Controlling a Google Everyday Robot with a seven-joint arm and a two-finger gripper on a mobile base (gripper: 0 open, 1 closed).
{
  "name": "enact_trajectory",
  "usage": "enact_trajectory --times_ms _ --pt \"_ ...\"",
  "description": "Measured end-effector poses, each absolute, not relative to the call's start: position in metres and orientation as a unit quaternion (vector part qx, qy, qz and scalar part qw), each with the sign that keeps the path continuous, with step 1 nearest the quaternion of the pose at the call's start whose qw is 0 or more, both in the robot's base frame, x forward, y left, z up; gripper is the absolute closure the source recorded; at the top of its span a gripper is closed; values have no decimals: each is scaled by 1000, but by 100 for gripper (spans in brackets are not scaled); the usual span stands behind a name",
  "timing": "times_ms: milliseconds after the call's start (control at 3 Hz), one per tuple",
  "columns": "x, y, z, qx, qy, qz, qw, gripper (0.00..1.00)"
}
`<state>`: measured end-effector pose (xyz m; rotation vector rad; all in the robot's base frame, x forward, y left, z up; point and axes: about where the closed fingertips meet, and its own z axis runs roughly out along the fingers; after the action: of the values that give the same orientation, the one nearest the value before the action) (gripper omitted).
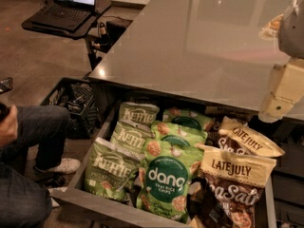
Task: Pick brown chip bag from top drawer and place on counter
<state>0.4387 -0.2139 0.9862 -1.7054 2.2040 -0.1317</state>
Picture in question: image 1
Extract black VR controller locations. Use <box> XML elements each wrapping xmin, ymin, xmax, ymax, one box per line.
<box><xmin>0</xmin><ymin>77</ymin><xmax>13</xmax><ymax>122</ymax></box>

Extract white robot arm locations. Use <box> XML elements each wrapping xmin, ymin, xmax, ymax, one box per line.
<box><xmin>258</xmin><ymin>0</ymin><xmax>304</xmax><ymax>123</ymax></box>

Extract rear brown Late July bag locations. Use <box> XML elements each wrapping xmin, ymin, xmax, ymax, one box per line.
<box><xmin>206</xmin><ymin>117</ymin><xmax>285</xmax><ymax>158</ymax></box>

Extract brown late july bag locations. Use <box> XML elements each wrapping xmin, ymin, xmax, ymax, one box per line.
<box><xmin>206</xmin><ymin>117</ymin><xmax>285</xmax><ymax>158</ymax></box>
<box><xmin>196</xmin><ymin>146</ymin><xmax>276</xmax><ymax>228</ymax></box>

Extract rear green Dang bag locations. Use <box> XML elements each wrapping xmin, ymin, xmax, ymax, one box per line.
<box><xmin>162</xmin><ymin>107</ymin><xmax>215</xmax><ymax>131</ymax></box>

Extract green dang bag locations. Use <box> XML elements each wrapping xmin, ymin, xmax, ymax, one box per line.
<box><xmin>136</xmin><ymin>139</ymin><xmax>203</xmax><ymax>223</ymax></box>
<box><xmin>151</xmin><ymin>121</ymin><xmax>208</xmax><ymax>146</ymax></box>
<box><xmin>162</xmin><ymin>107</ymin><xmax>215</xmax><ymax>131</ymax></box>

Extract middle green Dang bag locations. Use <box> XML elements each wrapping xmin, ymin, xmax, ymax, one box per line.
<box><xmin>151</xmin><ymin>121</ymin><xmax>208</xmax><ymax>146</ymax></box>

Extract front brown Late July bag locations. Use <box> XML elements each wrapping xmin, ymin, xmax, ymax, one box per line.
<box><xmin>196</xmin><ymin>146</ymin><xmax>276</xmax><ymax>228</ymax></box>

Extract rear green Kettle bag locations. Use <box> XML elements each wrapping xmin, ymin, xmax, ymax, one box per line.
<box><xmin>119</xmin><ymin>102</ymin><xmax>160</xmax><ymax>126</ymax></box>

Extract green kettle bag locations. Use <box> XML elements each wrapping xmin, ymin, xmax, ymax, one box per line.
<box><xmin>110</xmin><ymin>120</ymin><xmax>152</xmax><ymax>157</ymax></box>
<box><xmin>119</xmin><ymin>102</ymin><xmax>160</xmax><ymax>126</ymax></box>
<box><xmin>84</xmin><ymin>138</ymin><xmax>140</xmax><ymax>202</ymax></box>

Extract front green Dang bag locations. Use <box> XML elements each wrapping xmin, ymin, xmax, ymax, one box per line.
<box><xmin>136</xmin><ymin>139</ymin><xmax>203</xmax><ymax>223</ymax></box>

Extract middle green Kettle bag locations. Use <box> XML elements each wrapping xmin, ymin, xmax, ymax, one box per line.
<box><xmin>110</xmin><ymin>120</ymin><xmax>152</xmax><ymax>157</ymax></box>

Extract front green Kettle bag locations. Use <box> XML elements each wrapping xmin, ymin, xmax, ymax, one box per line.
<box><xmin>84</xmin><ymin>138</ymin><xmax>140</xmax><ymax>202</ymax></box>

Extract grey open top drawer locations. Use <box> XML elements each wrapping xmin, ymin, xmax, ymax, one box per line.
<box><xmin>52</xmin><ymin>91</ymin><xmax>276</xmax><ymax>228</ymax></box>

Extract person's hand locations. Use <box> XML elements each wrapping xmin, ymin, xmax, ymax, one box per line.
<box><xmin>0</xmin><ymin>114</ymin><xmax>18</xmax><ymax>146</ymax></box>

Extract lower grey drawers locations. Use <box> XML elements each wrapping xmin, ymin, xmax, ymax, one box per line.
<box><xmin>273</xmin><ymin>123</ymin><xmax>304</xmax><ymax>228</ymax></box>

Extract black laptop stand table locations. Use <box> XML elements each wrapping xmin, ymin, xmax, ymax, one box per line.
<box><xmin>22</xmin><ymin>0</ymin><xmax>111</xmax><ymax>69</ymax></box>

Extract black plastic crate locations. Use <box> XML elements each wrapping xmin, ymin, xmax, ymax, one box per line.
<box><xmin>41</xmin><ymin>78</ymin><xmax>98</xmax><ymax>140</ymax></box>

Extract black laptop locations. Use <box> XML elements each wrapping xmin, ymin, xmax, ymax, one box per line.
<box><xmin>31</xmin><ymin>0</ymin><xmax>96</xmax><ymax>31</ymax></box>

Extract white sneaker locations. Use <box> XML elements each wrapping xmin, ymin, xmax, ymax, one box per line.
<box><xmin>34</xmin><ymin>158</ymin><xmax>81</xmax><ymax>175</ymax></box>

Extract person's jeans legs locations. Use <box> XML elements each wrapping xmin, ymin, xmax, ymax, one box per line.
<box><xmin>0</xmin><ymin>104</ymin><xmax>71</xmax><ymax>228</ymax></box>

